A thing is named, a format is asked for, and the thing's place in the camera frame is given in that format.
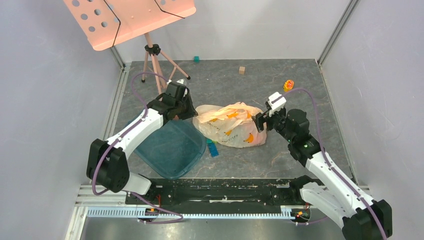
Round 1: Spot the translucent cream plastic bag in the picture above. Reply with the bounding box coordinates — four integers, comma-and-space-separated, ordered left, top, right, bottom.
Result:
192, 102, 267, 148

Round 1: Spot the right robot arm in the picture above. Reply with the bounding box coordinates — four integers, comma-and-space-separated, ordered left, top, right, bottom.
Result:
252, 108, 393, 240

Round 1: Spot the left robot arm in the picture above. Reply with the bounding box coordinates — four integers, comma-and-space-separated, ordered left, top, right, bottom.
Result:
86, 79, 198, 204

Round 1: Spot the yellow butterfly toy block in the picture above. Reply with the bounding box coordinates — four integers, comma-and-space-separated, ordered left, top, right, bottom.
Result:
283, 79, 294, 92

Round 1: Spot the teal plastic tray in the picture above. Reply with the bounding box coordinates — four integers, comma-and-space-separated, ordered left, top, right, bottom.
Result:
132, 120, 206, 180

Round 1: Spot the blue lego brick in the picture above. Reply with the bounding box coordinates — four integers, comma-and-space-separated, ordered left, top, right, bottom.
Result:
207, 142, 219, 158

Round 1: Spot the small wooden cube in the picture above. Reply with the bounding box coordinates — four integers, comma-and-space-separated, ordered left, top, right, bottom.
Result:
238, 66, 246, 75

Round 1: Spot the pink music stand desk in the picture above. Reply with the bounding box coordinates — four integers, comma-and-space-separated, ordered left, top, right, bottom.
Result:
63, 0, 196, 51

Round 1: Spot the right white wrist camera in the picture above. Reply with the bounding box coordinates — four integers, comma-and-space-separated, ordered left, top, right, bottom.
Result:
265, 91, 287, 117

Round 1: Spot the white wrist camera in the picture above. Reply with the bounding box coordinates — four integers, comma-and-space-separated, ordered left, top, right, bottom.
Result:
166, 79, 187, 88
265, 91, 287, 117

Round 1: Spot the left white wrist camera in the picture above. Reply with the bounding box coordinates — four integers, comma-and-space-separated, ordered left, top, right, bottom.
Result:
166, 79, 187, 88

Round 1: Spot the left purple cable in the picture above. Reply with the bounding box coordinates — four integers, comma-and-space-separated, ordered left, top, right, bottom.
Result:
91, 71, 184, 225

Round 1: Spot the purple cable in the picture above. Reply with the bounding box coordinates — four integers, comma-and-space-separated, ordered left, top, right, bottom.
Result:
281, 87, 388, 240
91, 71, 184, 225

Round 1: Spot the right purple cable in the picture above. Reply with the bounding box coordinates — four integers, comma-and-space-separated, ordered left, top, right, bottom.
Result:
281, 87, 388, 240

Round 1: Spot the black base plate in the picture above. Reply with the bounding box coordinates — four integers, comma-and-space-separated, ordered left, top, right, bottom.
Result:
144, 178, 311, 215

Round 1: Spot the aluminium frame rail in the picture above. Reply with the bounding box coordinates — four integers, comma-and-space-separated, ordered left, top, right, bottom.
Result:
64, 185, 387, 240

